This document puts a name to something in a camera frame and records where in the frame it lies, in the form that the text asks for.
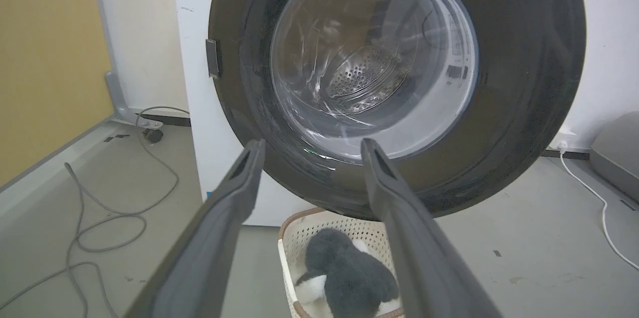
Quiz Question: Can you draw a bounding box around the white power cable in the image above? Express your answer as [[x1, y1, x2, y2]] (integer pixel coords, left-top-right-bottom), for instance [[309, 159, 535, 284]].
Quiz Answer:
[[557, 140, 639, 272]]

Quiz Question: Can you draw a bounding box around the grey beanbag seat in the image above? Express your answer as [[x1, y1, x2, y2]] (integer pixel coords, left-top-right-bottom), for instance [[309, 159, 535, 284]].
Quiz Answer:
[[590, 111, 639, 204]]

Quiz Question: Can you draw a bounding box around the white washing machine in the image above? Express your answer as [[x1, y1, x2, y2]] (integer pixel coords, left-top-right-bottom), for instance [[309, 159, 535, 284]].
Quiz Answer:
[[171, 0, 639, 228]]

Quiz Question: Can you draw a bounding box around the round dark washing machine door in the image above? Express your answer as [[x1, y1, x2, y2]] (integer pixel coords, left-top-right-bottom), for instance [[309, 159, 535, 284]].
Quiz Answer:
[[206, 0, 587, 221]]

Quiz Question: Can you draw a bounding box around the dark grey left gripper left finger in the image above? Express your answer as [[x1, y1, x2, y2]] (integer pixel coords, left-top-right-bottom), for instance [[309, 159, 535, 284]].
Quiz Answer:
[[124, 139, 266, 318]]

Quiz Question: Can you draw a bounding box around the grey and white plush toy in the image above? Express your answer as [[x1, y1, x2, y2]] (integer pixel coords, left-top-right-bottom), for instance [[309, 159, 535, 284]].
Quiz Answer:
[[294, 228, 401, 318]]

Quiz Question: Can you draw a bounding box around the white wall socket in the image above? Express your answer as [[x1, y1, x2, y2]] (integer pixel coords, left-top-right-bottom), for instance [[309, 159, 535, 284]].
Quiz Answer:
[[549, 128, 577, 152]]

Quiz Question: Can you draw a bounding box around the white perforated laundry basket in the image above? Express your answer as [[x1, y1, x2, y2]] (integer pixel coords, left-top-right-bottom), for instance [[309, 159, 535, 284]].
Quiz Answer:
[[278, 208, 405, 318]]

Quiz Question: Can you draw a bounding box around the grey partition frame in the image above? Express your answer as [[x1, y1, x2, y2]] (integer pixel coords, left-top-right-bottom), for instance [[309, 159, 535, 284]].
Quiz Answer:
[[89, 0, 164, 130]]

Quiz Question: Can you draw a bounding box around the grey hose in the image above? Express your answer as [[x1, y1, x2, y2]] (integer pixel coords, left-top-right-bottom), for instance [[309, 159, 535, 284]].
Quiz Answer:
[[0, 106, 191, 318]]

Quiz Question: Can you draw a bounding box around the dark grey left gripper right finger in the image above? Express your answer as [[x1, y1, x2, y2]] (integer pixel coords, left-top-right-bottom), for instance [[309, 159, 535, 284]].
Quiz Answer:
[[360, 138, 503, 318]]

